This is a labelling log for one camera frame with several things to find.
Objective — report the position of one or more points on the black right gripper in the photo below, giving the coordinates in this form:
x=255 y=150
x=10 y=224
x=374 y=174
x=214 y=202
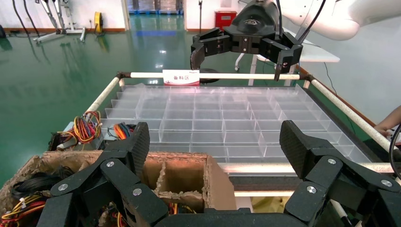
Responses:
x=253 y=22

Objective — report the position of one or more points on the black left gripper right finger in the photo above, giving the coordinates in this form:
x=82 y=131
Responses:
x=291 y=147

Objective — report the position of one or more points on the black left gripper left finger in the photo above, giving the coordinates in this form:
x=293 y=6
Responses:
x=139 y=147

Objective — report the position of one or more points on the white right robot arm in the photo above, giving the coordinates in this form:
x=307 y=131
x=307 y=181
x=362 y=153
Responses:
x=332 y=18

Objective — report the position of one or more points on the bare person forearm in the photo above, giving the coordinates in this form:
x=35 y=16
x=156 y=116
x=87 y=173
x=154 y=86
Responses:
x=395 y=117

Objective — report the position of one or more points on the bare person hand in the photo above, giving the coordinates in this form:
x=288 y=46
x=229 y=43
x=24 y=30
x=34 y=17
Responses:
x=383 y=130

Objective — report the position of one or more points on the red cabinet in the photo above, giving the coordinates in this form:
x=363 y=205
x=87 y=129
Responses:
x=225 y=19

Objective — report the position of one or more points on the black round stool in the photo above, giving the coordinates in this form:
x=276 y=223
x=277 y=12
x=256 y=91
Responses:
x=209 y=80

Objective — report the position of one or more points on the thin black pole stand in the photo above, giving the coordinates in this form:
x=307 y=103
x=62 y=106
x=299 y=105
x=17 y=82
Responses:
x=200 y=15

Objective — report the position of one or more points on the white table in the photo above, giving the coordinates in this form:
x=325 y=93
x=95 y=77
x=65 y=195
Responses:
x=313 y=55

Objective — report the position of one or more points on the red white label sign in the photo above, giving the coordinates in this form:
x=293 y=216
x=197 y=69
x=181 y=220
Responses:
x=181 y=78

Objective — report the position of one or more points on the clear acrylic compartment tray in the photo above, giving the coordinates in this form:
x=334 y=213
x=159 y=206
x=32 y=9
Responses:
x=219 y=119

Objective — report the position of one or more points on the brown cardboard divider box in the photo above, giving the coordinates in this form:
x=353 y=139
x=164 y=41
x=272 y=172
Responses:
x=219 y=188

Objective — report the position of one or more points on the white pipe rail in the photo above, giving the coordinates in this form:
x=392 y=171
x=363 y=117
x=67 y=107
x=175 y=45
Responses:
x=266 y=167
x=263 y=194
x=347 y=112
x=238 y=76
x=103 y=94

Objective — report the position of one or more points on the grey metal stand frame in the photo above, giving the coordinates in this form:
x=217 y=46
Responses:
x=58 y=31

